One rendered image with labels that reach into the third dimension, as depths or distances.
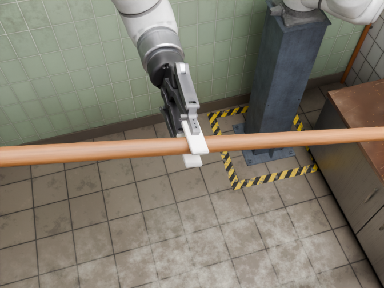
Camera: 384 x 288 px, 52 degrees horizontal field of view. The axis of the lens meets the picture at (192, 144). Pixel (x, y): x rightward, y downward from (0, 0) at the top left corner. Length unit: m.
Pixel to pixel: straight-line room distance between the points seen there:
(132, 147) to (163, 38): 0.26
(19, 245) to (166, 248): 0.81
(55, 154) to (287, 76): 1.51
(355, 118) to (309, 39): 0.47
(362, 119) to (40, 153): 1.70
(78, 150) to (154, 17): 0.33
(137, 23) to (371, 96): 1.57
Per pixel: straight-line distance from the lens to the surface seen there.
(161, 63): 0.77
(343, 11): 1.63
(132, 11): 0.81
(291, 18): 1.78
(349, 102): 2.13
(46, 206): 2.46
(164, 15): 0.84
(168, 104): 0.75
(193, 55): 2.27
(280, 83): 2.00
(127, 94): 2.37
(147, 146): 0.65
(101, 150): 0.63
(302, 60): 1.94
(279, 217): 2.34
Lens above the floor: 2.11
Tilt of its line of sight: 56 degrees down
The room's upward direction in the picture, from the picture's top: straight up
